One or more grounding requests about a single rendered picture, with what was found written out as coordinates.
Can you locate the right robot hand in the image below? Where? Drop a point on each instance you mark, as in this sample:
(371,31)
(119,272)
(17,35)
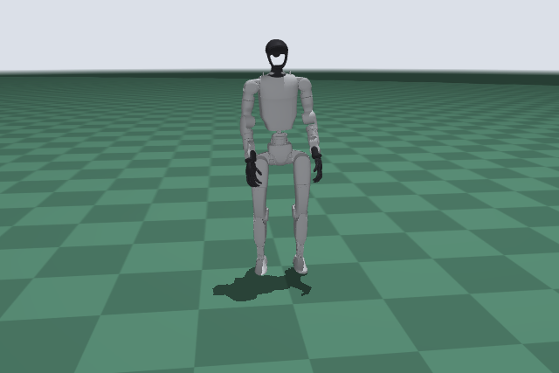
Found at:
(251,170)

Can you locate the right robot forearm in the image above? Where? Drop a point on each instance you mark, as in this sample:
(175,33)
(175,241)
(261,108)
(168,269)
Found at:
(247,136)

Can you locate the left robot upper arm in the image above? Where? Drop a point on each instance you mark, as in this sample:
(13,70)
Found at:
(306,97)

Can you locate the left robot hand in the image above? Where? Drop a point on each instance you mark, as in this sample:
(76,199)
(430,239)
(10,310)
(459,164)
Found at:
(318,164)

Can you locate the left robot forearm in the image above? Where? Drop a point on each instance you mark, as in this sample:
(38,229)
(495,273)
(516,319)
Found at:
(312,135)

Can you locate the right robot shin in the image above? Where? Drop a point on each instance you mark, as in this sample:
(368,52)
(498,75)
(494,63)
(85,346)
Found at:
(259,232)

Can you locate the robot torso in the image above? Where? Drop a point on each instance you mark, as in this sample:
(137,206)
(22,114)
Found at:
(278,110)

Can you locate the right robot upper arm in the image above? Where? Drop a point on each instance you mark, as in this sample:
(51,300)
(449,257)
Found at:
(250,88)

